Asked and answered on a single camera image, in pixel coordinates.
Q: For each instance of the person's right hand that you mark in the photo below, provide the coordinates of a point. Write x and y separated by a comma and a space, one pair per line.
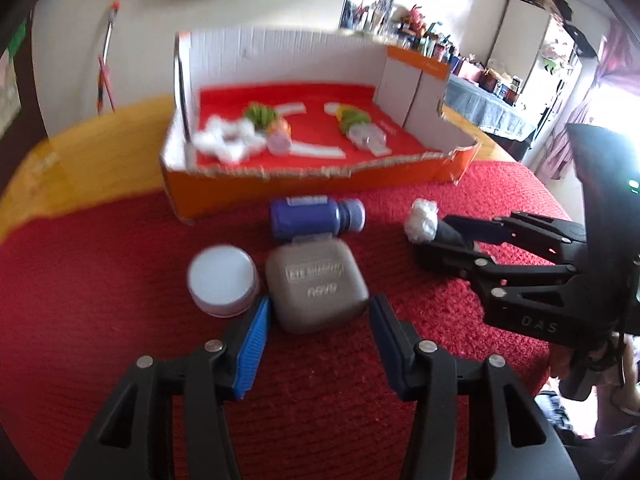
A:
559, 362

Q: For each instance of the blue plastic bottle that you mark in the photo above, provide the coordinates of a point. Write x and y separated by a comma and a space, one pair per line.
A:
305, 215

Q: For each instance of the orange cardboard box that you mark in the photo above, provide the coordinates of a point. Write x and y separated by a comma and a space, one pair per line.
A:
310, 187

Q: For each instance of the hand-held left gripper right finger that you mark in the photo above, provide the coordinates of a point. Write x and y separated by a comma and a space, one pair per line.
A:
387, 345

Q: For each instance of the grey-blue tablecloth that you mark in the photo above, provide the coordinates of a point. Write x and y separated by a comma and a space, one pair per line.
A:
490, 110

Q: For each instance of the white bunny plush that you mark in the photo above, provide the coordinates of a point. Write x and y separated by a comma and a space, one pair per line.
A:
230, 140

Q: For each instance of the small lilac jar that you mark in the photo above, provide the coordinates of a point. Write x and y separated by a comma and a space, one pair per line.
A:
279, 141

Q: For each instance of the clear bottle green cap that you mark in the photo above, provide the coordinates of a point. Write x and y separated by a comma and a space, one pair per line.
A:
367, 137

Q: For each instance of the green fuzzy cloth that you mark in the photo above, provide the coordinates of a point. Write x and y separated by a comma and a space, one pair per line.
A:
352, 119

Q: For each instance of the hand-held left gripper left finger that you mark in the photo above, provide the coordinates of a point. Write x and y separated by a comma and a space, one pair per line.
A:
252, 345

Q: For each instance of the white cabinet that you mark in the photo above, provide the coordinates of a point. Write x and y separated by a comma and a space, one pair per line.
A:
520, 35

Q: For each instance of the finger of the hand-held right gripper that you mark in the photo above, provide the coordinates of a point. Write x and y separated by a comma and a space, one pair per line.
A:
450, 257
482, 232

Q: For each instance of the white round jar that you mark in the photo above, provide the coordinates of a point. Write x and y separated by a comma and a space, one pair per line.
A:
222, 275

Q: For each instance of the cluttered side table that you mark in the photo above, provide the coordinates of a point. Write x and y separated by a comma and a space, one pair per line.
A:
425, 35

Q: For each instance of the pink curtain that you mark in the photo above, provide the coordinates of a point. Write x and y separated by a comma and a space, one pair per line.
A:
615, 60

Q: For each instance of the stick with orange tip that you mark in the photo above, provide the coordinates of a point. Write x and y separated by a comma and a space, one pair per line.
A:
107, 50

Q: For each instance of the grey eye shadow case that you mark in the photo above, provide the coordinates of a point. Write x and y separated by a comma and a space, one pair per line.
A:
315, 285

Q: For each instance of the red knitted mat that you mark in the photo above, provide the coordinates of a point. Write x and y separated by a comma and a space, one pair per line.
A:
100, 285

